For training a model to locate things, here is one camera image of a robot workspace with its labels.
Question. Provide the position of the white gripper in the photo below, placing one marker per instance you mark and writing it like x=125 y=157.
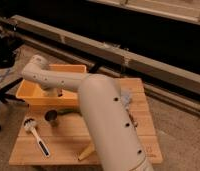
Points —
x=53 y=92

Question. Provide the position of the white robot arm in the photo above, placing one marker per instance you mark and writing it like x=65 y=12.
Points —
x=109 y=124

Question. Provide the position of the yellow plastic tray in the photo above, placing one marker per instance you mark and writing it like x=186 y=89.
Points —
x=32 y=94

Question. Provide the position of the small metal cup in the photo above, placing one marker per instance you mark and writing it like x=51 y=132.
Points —
x=51 y=117

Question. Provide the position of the green cucumber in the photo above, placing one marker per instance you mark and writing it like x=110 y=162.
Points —
x=66 y=111

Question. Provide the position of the white dish brush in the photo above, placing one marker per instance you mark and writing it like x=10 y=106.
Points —
x=30 y=127

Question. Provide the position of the wooden folding table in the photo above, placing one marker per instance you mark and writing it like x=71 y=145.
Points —
x=67 y=140

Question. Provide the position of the black tripod stand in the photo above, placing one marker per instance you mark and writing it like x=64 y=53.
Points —
x=8 y=45

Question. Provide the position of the dark grape bunch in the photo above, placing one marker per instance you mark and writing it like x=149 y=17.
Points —
x=133 y=120

